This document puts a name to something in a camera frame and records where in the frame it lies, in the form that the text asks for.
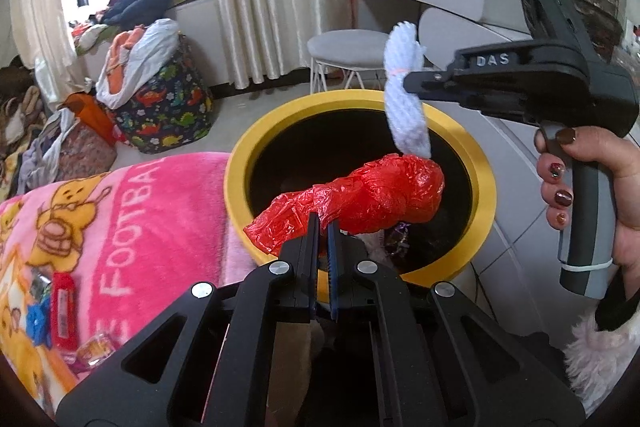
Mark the pile of dark clothes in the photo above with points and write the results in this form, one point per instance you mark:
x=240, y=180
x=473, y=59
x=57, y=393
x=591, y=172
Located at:
x=20, y=107

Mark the pink printed blanket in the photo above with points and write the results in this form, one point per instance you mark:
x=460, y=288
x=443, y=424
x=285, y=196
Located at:
x=150, y=217

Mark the small orange clear wrapper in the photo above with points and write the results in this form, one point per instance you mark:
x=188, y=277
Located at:
x=95, y=349

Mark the red plastic bag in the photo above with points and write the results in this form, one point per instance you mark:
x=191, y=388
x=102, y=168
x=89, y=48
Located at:
x=380, y=192

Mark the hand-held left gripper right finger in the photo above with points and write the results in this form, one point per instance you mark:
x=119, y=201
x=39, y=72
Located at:
x=334, y=269

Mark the white foam net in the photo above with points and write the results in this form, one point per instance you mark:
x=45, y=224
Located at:
x=407, y=117

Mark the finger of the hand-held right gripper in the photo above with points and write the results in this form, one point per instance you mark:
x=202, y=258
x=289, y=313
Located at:
x=432, y=82

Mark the purple wrapper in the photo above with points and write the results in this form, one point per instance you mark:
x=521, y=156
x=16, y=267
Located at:
x=400, y=241

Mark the blue wrapper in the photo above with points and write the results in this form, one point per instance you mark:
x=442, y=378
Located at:
x=37, y=322

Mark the person's right forearm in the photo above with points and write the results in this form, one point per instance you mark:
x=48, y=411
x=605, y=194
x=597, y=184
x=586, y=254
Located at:
x=595, y=357

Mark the floral fabric bag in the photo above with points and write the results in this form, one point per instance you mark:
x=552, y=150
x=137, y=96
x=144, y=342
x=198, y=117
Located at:
x=85, y=152

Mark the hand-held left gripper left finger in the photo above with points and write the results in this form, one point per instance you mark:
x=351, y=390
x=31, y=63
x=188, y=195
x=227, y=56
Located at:
x=314, y=242

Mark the grey striped clothes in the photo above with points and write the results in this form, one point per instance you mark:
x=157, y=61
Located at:
x=45, y=152

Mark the white round stool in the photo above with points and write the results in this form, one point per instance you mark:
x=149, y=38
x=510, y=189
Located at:
x=350, y=47

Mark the orange cloth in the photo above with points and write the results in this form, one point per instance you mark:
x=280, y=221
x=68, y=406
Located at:
x=90, y=114

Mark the small dark wrapper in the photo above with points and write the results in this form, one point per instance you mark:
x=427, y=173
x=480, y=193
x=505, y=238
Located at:
x=40, y=285

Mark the dinosaur print fabric basket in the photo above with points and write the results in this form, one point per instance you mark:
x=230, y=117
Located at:
x=165, y=107

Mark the person's right hand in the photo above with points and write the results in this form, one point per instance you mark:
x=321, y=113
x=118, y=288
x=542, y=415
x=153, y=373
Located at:
x=625, y=197

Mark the white bag of clothes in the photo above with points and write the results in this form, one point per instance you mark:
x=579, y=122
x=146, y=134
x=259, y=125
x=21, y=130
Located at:
x=150, y=47

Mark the yellow rimmed bin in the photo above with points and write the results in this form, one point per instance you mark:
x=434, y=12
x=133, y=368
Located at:
x=350, y=99

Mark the red packet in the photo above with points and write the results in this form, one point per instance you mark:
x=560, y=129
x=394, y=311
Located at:
x=62, y=312

